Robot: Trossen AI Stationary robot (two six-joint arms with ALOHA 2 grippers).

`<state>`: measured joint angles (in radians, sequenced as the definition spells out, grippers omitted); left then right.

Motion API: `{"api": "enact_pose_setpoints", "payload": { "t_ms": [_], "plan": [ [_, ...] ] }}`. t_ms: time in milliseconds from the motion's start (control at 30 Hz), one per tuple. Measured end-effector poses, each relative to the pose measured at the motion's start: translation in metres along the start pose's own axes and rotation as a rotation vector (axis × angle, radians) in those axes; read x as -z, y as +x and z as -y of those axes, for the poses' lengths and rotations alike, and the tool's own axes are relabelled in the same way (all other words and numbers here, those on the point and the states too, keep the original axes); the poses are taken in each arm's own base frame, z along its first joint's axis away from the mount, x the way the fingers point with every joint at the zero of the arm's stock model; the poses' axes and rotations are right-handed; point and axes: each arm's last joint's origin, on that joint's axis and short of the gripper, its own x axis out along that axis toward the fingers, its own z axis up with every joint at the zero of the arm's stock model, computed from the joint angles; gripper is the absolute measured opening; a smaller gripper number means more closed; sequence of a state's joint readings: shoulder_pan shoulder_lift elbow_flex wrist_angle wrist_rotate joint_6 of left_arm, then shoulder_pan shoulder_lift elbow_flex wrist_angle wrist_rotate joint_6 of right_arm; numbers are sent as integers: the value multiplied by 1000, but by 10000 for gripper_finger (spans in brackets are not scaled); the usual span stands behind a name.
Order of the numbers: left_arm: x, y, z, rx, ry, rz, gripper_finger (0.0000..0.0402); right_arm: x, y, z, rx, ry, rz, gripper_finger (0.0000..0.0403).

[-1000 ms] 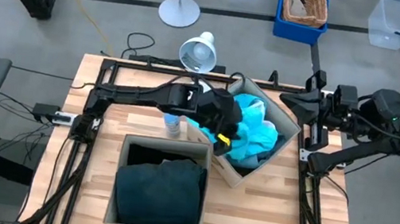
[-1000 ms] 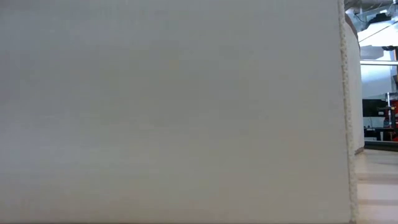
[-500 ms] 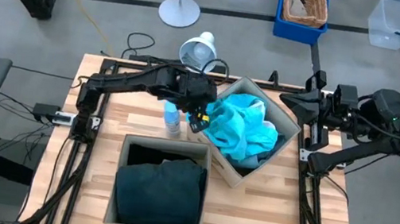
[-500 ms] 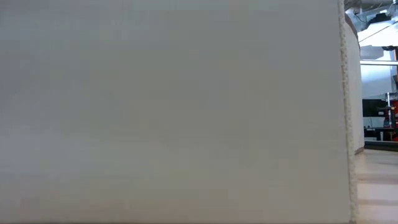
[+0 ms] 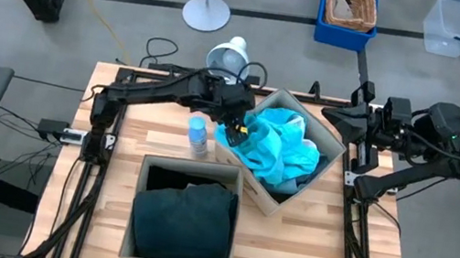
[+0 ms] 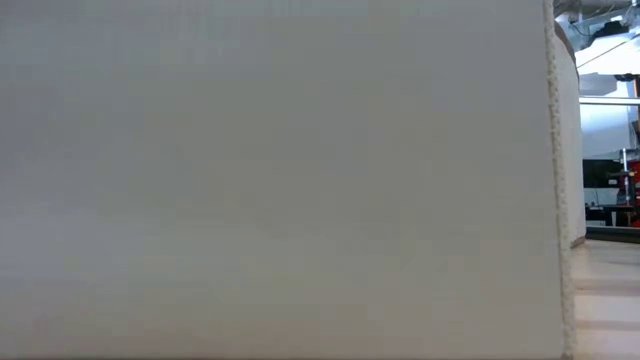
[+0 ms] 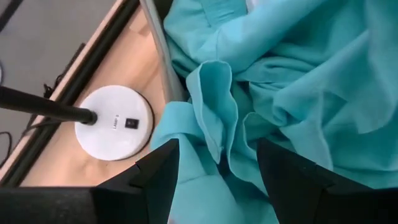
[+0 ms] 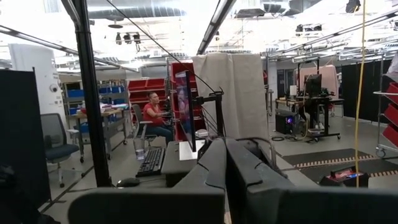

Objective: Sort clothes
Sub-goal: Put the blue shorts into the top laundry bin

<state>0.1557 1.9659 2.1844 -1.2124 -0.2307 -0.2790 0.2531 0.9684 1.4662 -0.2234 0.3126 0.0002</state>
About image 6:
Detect red machine stand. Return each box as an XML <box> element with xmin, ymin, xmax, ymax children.
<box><xmin>607</xmin><ymin>148</ymin><xmax>640</xmax><ymax>229</ymax></box>

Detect black table edge rail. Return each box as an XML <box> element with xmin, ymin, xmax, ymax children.
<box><xmin>584</xmin><ymin>225</ymin><xmax>640</xmax><ymax>245</ymax></box>

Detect silver horizontal bar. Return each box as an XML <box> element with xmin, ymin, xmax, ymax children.
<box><xmin>578</xmin><ymin>96</ymin><xmax>640</xmax><ymax>107</ymax></box>

